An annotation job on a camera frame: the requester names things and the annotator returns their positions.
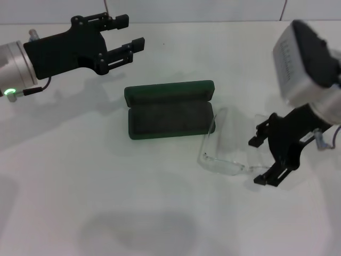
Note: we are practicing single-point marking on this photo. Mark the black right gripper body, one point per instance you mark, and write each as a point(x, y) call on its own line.
point(285, 136)

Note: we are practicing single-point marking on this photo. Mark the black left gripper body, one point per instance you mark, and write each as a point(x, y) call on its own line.
point(66, 50)

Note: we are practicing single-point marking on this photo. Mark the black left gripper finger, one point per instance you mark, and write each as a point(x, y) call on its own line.
point(138, 44)
point(121, 22)

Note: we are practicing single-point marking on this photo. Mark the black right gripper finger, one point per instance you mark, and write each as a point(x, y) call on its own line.
point(255, 140)
point(266, 178)

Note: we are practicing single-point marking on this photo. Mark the clear white glasses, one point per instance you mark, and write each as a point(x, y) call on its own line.
point(226, 166)

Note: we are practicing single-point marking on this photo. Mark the green glasses case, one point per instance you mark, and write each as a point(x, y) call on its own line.
point(170, 117)

